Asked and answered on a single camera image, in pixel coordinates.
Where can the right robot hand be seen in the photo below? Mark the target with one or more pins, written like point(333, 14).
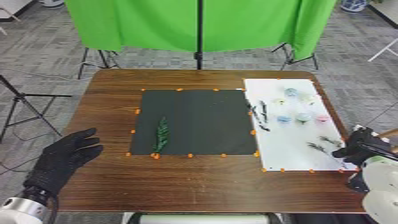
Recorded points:
point(360, 148)

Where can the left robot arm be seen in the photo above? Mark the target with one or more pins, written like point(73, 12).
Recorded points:
point(20, 208)

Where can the pale grey bar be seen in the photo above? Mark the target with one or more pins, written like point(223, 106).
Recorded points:
point(205, 219)

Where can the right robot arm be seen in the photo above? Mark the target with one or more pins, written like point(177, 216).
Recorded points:
point(383, 186)

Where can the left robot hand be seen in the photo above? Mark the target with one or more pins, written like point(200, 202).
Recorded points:
point(63, 158)

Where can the blue and white vase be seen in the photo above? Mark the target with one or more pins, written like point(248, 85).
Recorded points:
point(52, 3)
point(354, 4)

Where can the pale green flower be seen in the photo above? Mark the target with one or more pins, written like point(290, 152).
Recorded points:
point(308, 98)

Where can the long green sprig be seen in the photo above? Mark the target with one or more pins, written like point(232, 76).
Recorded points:
point(161, 135)

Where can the white sheet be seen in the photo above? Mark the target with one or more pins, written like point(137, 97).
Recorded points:
point(296, 140)

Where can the white flower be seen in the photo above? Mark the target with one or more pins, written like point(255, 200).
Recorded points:
point(280, 101)

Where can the black stand pole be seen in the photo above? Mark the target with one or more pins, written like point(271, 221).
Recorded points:
point(200, 33)

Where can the black tripod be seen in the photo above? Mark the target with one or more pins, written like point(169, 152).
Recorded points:
point(20, 103)

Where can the black stand legs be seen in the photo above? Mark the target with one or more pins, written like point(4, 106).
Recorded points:
point(100, 60)
point(294, 55)

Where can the dark mat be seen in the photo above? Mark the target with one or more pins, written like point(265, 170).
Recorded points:
point(198, 123)

